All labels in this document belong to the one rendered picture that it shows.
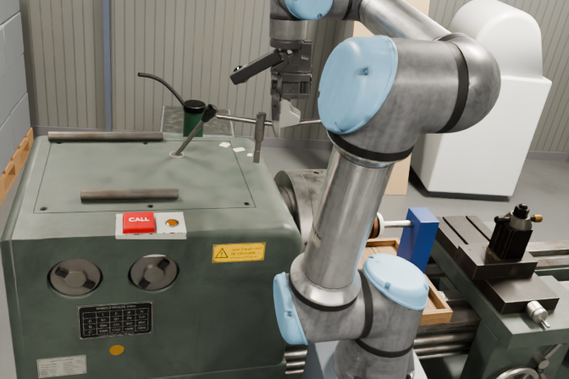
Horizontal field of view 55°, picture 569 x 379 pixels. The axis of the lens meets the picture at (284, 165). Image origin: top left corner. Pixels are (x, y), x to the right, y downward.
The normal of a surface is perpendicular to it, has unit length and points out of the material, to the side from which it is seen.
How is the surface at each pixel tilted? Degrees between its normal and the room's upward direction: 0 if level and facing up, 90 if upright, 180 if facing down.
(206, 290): 90
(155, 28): 90
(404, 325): 90
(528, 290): 0
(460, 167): 90
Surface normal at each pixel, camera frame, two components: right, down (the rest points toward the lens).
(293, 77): -0.07, 0.39
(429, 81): 0.28, 0.04
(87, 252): 0.25, 0.46
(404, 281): 0.25, -0.88
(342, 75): -0.93, -0.10
